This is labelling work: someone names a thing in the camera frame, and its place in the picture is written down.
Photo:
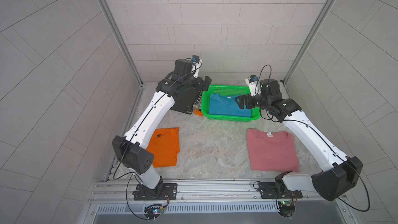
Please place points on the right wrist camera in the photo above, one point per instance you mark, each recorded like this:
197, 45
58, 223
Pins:
253, 83

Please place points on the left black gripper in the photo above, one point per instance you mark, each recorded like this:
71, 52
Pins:
194, 85

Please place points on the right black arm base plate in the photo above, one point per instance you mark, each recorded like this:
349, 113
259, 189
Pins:
274, 190

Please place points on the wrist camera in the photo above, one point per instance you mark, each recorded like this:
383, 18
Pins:
253, 83
197, 63

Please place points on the aluminium mounting rail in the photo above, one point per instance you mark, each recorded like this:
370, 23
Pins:
189, 190

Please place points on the small orange object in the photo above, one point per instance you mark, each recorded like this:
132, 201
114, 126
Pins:
198, 112

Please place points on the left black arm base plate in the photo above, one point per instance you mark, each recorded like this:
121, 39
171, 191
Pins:
167, 191

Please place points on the blue t-shirt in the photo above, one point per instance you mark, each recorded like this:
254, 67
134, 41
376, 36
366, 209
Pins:
226, 106

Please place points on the pink folded t-shirt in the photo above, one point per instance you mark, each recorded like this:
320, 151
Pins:
272, 151

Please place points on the green plastic basket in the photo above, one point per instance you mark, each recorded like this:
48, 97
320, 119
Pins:
227, 90

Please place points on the left green circuit board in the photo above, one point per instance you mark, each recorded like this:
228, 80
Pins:
152, 212

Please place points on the black hard case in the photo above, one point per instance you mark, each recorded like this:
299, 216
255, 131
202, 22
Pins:
185, 100

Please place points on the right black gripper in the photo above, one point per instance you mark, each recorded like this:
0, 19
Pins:
248, 100

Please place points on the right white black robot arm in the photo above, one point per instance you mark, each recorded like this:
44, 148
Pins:
339, 173

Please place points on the right green circuit board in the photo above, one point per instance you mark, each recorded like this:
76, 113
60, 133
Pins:
286, 208

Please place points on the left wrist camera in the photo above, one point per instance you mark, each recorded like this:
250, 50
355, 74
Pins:
197, 63

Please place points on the orange t-shirt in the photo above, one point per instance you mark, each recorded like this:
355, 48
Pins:
164, 145

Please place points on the green circuit board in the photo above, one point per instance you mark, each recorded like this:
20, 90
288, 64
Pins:
152, 212
286, 208

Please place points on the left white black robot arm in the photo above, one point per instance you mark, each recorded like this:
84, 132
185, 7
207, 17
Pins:
130, 148

